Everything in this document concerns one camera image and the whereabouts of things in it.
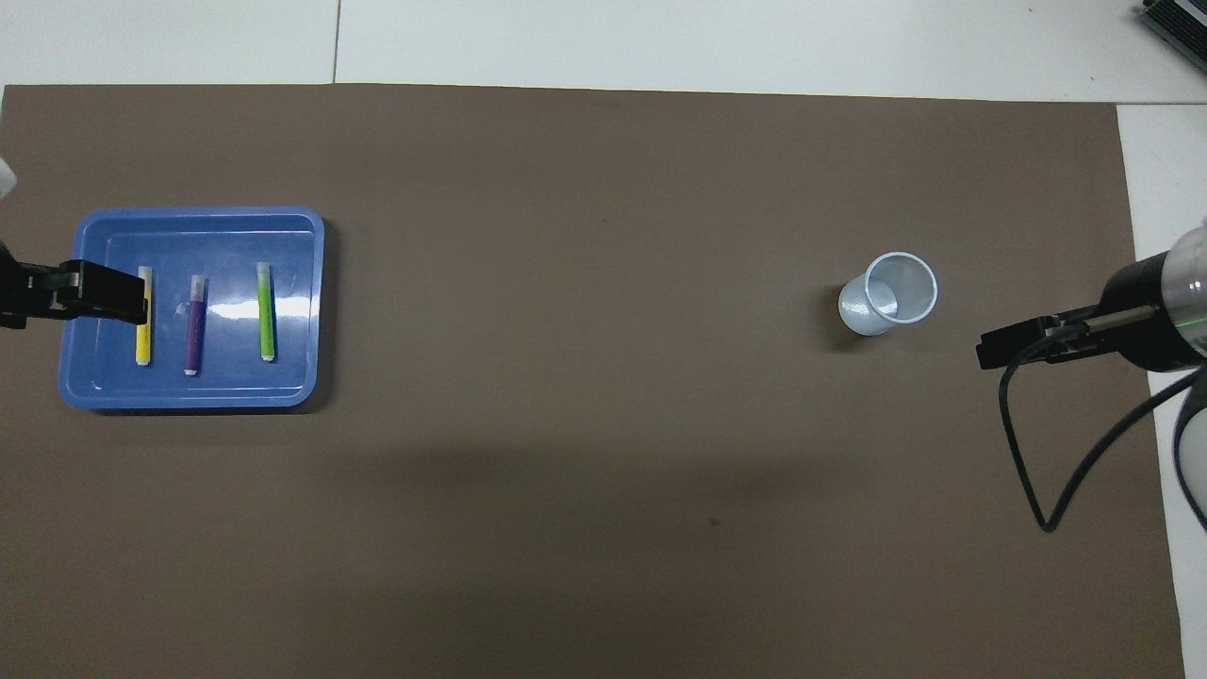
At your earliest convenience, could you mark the blue plastic tray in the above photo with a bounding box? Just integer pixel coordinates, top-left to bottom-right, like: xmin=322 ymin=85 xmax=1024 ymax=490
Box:
xmin=57 ymin=206 xmax=327 ymax=413

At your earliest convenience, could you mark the green highlighter pen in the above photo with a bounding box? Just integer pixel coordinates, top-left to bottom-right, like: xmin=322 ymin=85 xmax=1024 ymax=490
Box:
xmin=256 ymin=261 xmax=278 ymax=364

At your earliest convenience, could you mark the purple highlighter pen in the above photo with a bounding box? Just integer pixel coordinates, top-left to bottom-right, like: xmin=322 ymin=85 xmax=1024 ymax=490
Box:
xmin=183 ymin=274 xmax=208 ymax=377

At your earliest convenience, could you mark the pale blue plastic cup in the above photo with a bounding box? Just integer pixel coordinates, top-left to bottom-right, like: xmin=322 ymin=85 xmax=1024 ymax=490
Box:
xmin=837 ymin=250 xmax=940 ymax=339

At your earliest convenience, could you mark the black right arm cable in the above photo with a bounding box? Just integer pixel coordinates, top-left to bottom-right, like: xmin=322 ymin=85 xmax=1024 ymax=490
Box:
xmin=998 ymin=304 xmax=1207 ymax=535

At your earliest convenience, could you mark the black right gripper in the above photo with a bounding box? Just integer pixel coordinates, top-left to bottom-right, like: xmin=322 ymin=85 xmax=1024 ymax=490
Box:
xmin=976 ymin=247 xmax=1182 ymax=374

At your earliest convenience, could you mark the yellow highlighter pen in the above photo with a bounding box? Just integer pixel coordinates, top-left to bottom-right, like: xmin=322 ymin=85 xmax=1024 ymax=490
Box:
xmin=137 ymin=265 xmax=155 ymax=367

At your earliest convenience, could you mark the brown table mat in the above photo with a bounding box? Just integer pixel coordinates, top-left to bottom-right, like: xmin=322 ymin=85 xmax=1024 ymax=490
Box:
xmin=0 ymin=83 xmax=1187 ymax=679

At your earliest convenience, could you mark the grey ribbed device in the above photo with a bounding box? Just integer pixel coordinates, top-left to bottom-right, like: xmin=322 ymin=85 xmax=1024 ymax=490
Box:
xmin=1136 ymin=0 xmax=1207 ymax=50

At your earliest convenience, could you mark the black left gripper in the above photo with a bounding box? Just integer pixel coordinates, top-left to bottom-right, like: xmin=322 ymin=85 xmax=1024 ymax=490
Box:
xmin=0 ymin=241 xmax=151 ymax=330

